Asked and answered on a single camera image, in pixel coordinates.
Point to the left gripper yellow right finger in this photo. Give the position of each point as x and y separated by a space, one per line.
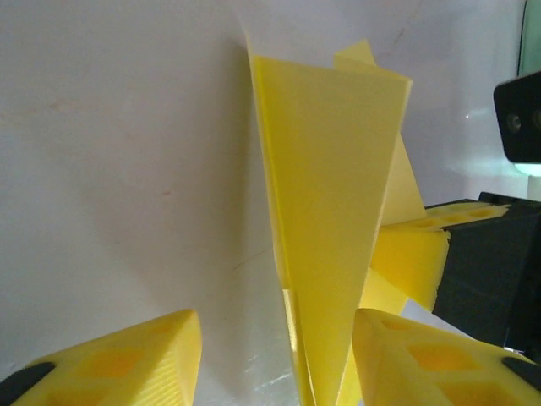
422 359

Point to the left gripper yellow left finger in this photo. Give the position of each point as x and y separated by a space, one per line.
127 363

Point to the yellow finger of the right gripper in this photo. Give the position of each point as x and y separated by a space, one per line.
460 213
410 262

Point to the yellow cloth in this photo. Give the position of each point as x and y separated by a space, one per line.
329 169

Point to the mint green zip case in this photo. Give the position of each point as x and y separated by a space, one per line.
533 38

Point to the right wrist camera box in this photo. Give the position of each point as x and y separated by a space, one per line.
520 118

